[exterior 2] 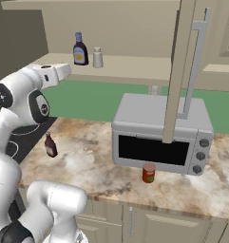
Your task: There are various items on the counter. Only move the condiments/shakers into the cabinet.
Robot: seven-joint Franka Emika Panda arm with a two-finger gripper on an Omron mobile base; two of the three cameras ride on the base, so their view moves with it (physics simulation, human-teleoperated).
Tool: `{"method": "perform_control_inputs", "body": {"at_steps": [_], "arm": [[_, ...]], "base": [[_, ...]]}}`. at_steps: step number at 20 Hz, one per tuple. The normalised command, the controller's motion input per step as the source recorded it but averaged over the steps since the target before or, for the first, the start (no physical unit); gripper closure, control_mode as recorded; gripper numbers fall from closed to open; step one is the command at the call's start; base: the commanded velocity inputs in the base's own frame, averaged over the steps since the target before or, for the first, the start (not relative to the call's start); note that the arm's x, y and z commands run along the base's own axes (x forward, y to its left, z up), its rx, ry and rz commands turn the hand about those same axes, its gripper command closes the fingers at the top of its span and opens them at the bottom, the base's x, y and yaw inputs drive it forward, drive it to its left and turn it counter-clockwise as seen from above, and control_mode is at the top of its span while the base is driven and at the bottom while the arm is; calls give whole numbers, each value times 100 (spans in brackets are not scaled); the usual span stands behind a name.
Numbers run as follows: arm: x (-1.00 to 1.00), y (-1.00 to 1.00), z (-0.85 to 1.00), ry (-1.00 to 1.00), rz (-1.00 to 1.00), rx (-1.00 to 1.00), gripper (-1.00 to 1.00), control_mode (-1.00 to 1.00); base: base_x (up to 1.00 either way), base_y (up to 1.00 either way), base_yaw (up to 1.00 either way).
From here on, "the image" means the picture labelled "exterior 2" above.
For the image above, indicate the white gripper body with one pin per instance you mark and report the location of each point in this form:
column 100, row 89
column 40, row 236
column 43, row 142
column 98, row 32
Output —
column 62, row 72

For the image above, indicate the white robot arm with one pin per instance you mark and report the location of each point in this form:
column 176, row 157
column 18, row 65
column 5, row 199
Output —
column 11, row 177

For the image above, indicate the beige open cabinet door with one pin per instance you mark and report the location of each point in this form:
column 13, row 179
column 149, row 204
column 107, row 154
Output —
column 179, row 72

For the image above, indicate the dark sauce bottle, yellow label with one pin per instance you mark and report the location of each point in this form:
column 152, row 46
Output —
column 80, row 52

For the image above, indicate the white shaker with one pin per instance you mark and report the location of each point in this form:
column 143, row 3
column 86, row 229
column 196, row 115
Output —
column 98, row 59

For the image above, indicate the black hob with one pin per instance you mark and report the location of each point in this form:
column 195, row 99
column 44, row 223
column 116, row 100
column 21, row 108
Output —
column 25, row 136

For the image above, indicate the small dark brown bottle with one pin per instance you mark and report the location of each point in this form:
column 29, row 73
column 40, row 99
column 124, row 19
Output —
column 51, row 147

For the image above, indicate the grey toaster oven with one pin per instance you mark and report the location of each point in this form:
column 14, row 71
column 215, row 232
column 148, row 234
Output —
column 150, row 126

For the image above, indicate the red can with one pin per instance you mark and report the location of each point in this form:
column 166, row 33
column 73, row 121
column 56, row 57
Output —
column 148, row 173

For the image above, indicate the beige base cupboard door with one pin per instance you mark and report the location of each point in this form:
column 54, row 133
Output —
column 100, row 224
column 173, row 228

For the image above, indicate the beige open wall cabinet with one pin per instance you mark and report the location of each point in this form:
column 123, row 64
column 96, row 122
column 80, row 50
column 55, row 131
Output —
column 128, row 34

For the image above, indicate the beige closed wall cabinet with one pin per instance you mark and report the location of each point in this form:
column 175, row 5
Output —
column 219, row 47

